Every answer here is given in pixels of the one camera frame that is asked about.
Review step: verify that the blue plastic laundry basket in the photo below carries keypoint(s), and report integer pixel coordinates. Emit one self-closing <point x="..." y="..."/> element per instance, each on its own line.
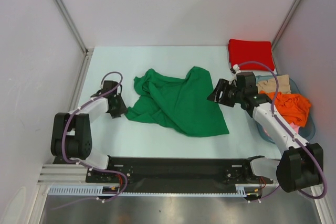
<point x="307" y="132"/>

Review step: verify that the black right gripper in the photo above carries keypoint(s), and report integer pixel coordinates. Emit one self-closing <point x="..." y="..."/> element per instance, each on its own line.
<point x="222" y="84"/>

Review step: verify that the folded red t-shirt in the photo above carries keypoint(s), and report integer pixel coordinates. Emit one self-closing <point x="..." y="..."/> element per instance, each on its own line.
<point x="241" y="51"/>

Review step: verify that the green t-shirt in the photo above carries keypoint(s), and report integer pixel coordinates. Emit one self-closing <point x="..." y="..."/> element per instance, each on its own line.
<point x="179" y="104"/>

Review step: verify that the aluminium frame post left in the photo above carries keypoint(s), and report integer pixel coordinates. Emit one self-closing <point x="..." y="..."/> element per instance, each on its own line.
<point x="71" y="25"/>

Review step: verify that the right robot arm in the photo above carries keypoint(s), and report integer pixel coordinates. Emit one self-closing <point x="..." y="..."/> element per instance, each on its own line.
<point x="301" y="163"/>

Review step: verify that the aluminium front rail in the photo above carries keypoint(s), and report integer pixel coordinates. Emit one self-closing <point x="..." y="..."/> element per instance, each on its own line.
<point x="62" y="174"/>

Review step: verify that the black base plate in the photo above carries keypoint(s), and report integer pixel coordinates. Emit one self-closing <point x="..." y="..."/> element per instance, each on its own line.
<point x="177" y="173"/>

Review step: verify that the orange t-shirt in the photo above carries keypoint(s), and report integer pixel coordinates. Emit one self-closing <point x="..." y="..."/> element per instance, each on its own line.
<point x="294" y="108"/>

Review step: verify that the beige t-shirt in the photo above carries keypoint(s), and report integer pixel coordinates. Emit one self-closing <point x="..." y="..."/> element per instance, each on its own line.
<point x="270" y="85"/>

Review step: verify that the aluminium frame post right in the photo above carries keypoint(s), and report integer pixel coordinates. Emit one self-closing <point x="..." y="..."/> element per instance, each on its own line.
<point x="288" y="17"/>

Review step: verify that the white slotted cable duct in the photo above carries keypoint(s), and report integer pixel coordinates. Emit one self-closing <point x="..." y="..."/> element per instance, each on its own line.
<point x="109" y="191"/>

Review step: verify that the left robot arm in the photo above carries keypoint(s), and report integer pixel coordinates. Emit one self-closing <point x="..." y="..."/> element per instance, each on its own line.
<point x="71" y="135"/>

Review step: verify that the aluminium frame post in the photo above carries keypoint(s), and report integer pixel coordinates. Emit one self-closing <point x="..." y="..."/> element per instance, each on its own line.
<point x="288" y="17"/>
<point x="71" y="25"/>

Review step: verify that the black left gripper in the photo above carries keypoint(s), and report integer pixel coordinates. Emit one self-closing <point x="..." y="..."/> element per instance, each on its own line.
<point x="123" y="109"/>

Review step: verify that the pink t-shirt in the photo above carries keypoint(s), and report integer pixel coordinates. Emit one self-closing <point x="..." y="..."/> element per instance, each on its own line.
<point x="295" y="127"/>

